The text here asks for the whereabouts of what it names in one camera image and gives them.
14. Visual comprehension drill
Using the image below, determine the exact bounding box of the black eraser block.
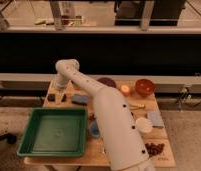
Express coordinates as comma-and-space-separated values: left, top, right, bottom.
47, 93, 67, 103

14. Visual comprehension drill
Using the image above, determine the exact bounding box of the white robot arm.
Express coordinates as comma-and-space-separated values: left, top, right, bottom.
55, 59, 155, 171

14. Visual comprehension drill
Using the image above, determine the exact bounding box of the purple bowl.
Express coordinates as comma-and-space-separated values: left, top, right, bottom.
98, 77, 116, 88

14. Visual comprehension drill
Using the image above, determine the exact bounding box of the red bowl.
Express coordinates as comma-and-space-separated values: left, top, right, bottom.
135, 79, 155, 97

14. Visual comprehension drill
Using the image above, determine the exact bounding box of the orange yellow ball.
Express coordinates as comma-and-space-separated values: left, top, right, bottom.
120, 85, 130, 96

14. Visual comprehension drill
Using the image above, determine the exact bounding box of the blue sponge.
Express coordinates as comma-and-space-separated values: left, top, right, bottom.
72, 94, 89, 106

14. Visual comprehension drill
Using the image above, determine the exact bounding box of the wooden table board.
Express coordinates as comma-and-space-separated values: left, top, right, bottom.
24, 80, 176, 168

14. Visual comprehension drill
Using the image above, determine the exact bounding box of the blue plastic cup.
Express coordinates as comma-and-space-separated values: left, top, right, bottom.
89, 121, 100, 138

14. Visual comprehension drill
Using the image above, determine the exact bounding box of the white round container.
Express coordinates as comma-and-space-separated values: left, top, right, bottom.
136, 117, 153, 134

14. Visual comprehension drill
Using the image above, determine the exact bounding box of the grey blue cloth pad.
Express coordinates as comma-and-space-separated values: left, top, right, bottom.
147, 112, 164, 128

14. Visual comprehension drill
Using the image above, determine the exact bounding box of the green plastic tray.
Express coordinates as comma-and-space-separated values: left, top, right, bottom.
17, 108, 87, 157

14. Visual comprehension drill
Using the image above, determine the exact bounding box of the bunch of dark grapes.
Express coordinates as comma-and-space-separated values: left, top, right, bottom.
145, 143, 165, 157

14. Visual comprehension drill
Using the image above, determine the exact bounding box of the black chair base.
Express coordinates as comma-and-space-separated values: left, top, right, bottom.
0, 133, 17, 144

